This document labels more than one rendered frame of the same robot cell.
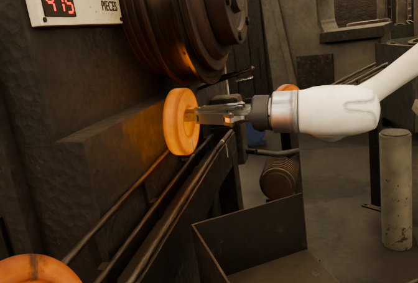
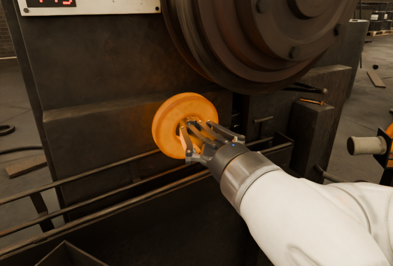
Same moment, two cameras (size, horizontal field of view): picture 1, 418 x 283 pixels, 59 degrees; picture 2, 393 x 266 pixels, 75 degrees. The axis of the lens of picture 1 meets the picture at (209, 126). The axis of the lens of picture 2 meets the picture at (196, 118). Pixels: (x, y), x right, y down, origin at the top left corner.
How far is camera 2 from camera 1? 0.58 m
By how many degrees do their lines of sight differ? 43
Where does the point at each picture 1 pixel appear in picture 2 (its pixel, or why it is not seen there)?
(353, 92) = (319, 241)
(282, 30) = not seen: outside the picture
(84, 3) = not seen: outside the picture
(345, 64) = not seen: outside the picture
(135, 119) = (135, 110)
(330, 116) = (265, 244)
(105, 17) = (128, 6)
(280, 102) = (233, 173)
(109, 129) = (86, 116)
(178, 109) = (164, 117)
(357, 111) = not seen: outside the picture
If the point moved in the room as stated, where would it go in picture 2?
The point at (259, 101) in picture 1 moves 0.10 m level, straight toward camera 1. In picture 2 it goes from (223, 155) to (169, 179)
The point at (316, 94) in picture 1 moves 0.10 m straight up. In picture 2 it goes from (269, 199) to (281, 124)
